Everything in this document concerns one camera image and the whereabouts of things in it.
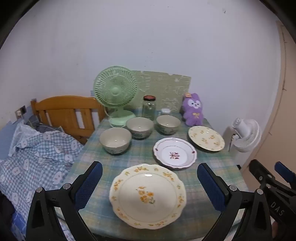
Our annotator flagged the green cartoon print wall sheet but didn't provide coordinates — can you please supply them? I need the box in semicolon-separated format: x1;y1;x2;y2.
129;71;192;114

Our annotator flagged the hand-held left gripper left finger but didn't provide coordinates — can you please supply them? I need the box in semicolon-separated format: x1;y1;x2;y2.
25;161;103;241

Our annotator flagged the grey ceramic bowl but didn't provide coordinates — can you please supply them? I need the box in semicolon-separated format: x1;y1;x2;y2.
156;115;181;135
126;117;154;140
100;127;132;155

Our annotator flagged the grey plaid pillow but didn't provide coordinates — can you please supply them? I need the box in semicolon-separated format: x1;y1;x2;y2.
23;115;65;133

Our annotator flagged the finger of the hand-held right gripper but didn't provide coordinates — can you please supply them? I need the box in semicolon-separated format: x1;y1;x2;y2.
275;162;296;186
248;159;278;193

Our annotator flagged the large yellow flower plate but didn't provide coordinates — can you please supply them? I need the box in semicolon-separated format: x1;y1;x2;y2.
109;163;187;229

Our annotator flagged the plaid tablecloth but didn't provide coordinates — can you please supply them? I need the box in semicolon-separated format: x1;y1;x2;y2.
58;111;249;240

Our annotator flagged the purple plush bunny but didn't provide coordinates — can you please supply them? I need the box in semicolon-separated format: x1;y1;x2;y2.
181;92;204;127

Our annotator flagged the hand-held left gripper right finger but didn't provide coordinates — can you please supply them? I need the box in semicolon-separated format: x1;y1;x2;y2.
197;163;273;241

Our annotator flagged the wooden bed headboard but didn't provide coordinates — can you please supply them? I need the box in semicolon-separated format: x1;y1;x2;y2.
31;95;107;145

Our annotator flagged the small yellow flower plate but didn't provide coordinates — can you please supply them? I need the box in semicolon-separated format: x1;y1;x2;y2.
188;126;225;152

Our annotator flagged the blue checked bear-print quilt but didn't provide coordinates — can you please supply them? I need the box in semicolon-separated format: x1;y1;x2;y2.
0;120;85;209

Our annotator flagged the glass jar with dark lid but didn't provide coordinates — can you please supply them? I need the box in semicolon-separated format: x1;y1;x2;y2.
142;95;157;121

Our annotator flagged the green desk fan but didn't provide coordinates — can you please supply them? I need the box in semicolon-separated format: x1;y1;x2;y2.
93;66;137;128

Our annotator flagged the beige door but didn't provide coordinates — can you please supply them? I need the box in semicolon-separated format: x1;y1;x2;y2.
239;21;296;186

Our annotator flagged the white clip fan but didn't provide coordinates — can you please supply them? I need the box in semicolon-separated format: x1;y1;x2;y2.
228;118;262;153

